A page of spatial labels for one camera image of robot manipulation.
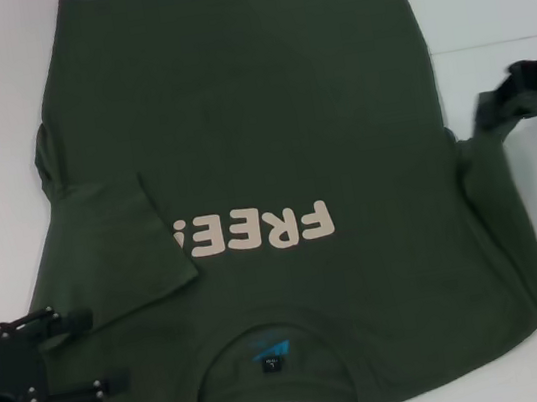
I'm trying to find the dark green FREE t-shirt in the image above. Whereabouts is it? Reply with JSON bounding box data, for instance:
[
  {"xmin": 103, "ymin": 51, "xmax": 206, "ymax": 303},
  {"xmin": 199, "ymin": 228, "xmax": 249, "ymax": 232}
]
[{"xmin": 0, "ymin": 0, "xmax": 537, "ymax": 402}]

